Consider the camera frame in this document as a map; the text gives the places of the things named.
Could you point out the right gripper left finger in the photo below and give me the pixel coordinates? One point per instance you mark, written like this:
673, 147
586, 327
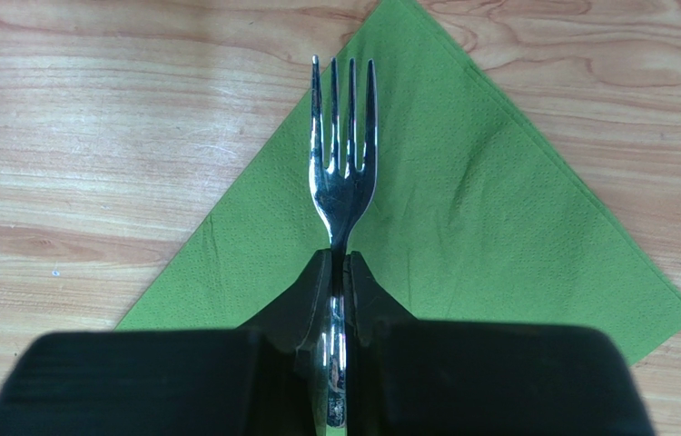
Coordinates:
294, 320

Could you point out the silver fork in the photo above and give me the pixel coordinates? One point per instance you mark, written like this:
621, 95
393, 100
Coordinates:
342, 182

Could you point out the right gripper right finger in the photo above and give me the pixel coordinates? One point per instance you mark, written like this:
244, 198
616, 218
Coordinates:
376, 319

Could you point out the green paper napkin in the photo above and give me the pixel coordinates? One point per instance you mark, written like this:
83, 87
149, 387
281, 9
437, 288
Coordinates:
475, 215

